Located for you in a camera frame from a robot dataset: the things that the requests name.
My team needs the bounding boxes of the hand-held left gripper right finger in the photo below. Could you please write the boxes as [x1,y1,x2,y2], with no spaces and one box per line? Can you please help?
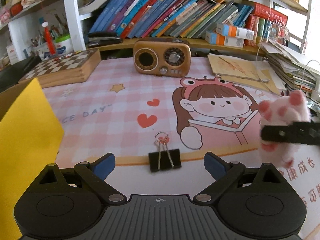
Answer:
[194,152,283,203]

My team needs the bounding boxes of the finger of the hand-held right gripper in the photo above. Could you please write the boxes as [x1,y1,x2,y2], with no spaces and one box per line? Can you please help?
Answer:
[260,121,320,146]

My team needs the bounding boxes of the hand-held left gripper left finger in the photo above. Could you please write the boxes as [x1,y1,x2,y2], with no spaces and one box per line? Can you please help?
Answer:
[37,153,126,203]

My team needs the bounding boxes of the pink plush toy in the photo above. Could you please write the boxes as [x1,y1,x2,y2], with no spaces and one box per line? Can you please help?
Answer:
[257,90,312,170]

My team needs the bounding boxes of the black binder clip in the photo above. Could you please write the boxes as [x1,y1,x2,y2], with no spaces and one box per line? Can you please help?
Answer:
[148,131,182,173]

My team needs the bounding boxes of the yellow cardboard box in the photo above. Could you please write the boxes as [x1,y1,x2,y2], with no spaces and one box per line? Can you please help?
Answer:
[0,77,65,240]

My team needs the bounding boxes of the pink cloth covered desktop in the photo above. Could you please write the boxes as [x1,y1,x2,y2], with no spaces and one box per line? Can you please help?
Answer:
[37,54,320,240]

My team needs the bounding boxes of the stack of paper folders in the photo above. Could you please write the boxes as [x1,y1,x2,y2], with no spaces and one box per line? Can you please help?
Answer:
[259,41,320,91]

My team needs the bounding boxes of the manila paper sheets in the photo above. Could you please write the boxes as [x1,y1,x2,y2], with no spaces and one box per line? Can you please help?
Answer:
[207,53,281,95]

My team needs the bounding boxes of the wooden chess board box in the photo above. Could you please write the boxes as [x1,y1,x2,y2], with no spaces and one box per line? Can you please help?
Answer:
[18,48,102,89]

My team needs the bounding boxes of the orange and blue carton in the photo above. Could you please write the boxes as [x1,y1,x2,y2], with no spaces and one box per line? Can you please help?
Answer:
[216,22,254,40]
[205,31,244,48]

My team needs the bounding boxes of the red boxed dictionaries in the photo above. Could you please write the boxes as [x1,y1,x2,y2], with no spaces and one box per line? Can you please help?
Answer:
[244,2,288,46]

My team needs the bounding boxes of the brown retro radio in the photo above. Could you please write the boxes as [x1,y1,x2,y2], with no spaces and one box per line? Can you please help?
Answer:
[133,38,192,78]

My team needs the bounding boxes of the black stapler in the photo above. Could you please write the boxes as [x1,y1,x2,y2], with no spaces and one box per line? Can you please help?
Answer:
[86,31,123,48]

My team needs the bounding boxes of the white tub green lid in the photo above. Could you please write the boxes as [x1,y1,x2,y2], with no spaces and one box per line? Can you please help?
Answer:
[55,34,73,56]

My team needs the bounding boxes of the red bottle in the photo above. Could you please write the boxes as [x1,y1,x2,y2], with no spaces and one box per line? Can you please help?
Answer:
[41,21,58,55]

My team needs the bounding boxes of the white shelf unit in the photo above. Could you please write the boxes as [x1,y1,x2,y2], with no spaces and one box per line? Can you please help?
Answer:
[0,0,313,63]

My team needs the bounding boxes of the row of leaning books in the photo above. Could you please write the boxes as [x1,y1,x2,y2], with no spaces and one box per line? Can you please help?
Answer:
[88,0,254,39]

